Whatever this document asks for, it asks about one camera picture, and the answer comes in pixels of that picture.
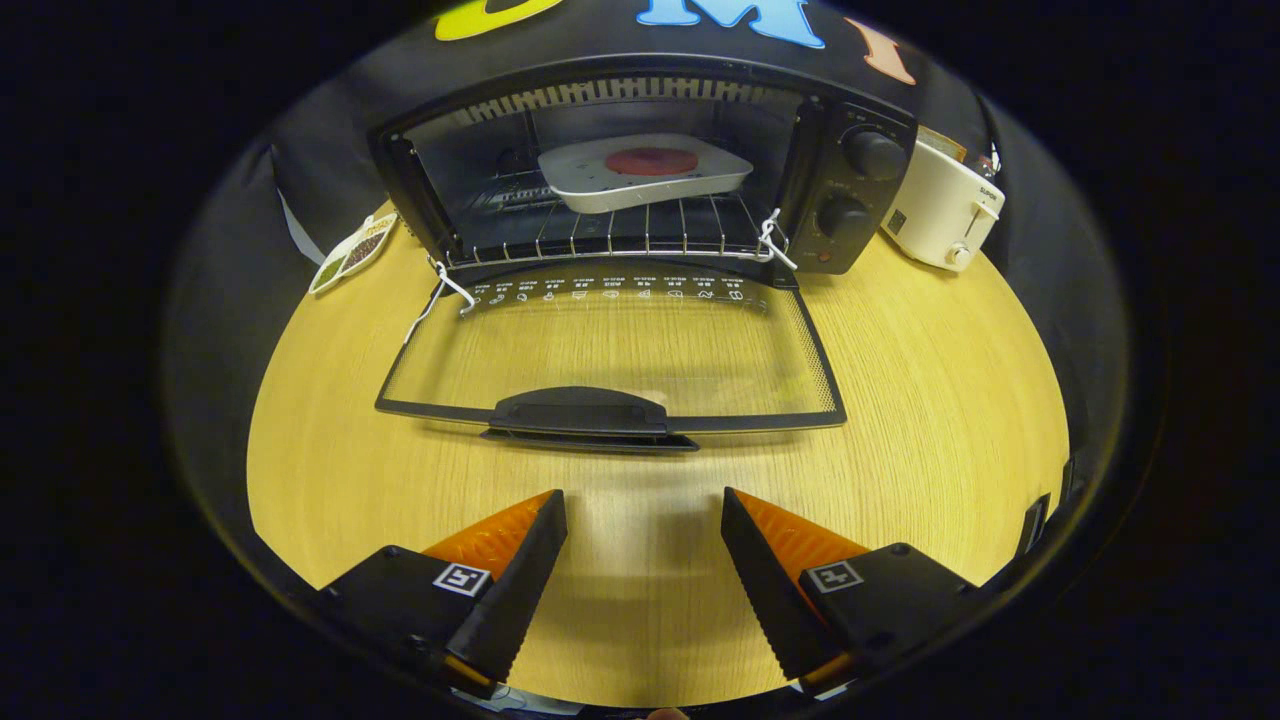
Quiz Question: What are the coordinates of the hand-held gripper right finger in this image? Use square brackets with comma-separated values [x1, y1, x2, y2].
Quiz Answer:
[720, 487, 986, 696]

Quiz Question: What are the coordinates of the white pop-up toaster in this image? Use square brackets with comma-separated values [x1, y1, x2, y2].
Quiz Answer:
[880, 138, 1006, 273]

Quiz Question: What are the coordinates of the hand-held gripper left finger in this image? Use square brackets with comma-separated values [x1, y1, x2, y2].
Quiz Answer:
[320, 489, 569, 699]

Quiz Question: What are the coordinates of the brown bread slice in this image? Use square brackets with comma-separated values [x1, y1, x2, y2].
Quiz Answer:
[915, 125, 969, 164]

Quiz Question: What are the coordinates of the black toaster oven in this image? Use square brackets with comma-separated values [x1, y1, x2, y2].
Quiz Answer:
[368, 55, 919, 453]

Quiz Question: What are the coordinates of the metal wire oven rack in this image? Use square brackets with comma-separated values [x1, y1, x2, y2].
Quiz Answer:
[440, 170, 786, 266]

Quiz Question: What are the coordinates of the divided white bean dish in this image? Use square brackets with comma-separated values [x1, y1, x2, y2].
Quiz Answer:
[308, 210, 399, 296]

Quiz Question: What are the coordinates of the square white plate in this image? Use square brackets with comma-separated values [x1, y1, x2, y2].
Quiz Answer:
[538, 134, 755, 215]

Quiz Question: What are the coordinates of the pink ham slice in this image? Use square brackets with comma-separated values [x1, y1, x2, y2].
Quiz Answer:
[604, 148, 700, 178]

